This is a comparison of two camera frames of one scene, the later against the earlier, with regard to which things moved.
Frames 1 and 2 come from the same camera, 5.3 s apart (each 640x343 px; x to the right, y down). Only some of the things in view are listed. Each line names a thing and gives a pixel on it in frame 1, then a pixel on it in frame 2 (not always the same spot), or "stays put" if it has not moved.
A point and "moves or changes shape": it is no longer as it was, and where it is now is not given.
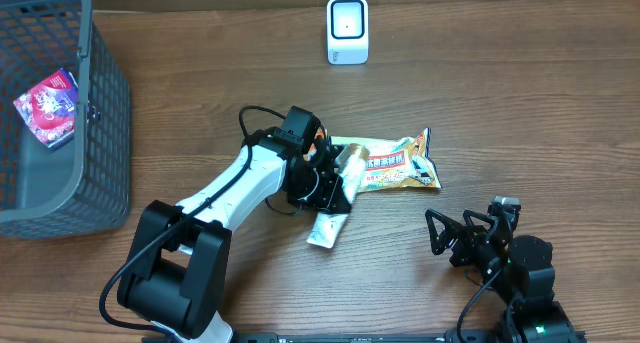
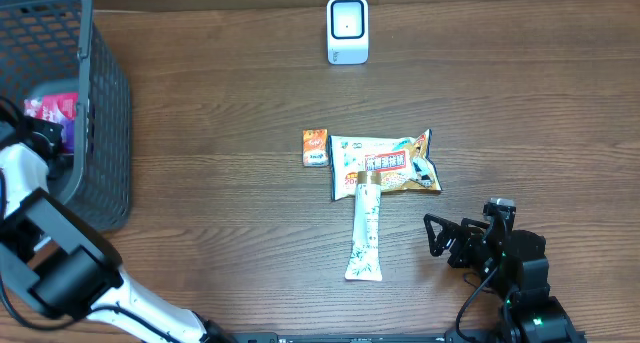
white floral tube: [351, 161] -> [365, 261]
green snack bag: [396, 162] stays put
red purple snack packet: [49, 108] moves or changes shape
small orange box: [312, 149] stays put
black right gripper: [466, 241] stays put
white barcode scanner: [348, 30] stays put
